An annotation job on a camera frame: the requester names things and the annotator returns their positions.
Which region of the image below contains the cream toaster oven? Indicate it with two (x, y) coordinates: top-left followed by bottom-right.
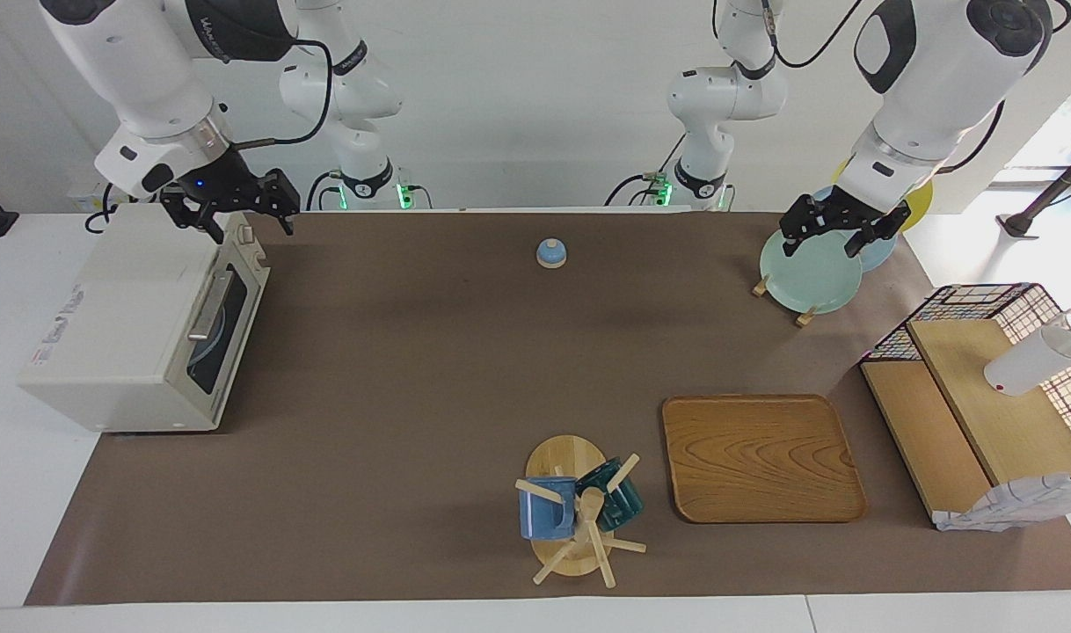
(18, 204), (271, 433)

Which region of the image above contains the light blue round plate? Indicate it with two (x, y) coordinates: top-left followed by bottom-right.
(189, 299), (230, 393)

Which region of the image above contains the light blue racked plate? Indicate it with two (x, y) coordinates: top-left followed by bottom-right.
(808, 185), (899, 273)

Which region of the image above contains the pale green racked plate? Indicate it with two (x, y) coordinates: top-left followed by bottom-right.
(759, 222), (863, 315)

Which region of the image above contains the wooden plate rack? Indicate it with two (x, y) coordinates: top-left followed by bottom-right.
(752, 273), (831, 329)

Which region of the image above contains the yellow racked plate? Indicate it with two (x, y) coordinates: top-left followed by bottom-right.
(833, 158), (934, 233)

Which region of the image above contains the white power strip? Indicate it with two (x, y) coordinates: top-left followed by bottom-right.
(68, 176), (114, 213)

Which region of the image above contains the black stand pole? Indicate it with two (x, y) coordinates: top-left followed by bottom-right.
(997, 141), (1071, 240)

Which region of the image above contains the white bottle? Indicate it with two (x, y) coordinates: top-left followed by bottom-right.
(984, 299), (1071, 397)

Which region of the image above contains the wooden rectangular tray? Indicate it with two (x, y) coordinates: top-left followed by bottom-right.
(661, 394), (869, 525)

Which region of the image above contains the wooden shelf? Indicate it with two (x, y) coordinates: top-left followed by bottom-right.
(859, 316), (1071, 528)

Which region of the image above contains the brown table mat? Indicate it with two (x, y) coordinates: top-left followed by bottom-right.
(24, 211), (1071, 608)

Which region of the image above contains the white patterned cloth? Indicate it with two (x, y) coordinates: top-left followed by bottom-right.
(931, 473), (1071, 533)

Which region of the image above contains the dark green mug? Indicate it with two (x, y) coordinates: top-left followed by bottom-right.
(575, 457), (645, 532)

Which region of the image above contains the wooden mug tree stand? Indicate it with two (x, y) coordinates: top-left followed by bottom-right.
(514, 434), (648, 588)

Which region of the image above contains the blue mug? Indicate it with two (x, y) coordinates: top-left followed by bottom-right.
(518, 477), (579, 541)

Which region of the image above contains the black wire basket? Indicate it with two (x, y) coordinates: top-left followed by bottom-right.
(859, 283), (1071, 440)

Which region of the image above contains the black power cable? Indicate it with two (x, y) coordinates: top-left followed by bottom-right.
(84, 180), (163, 235)

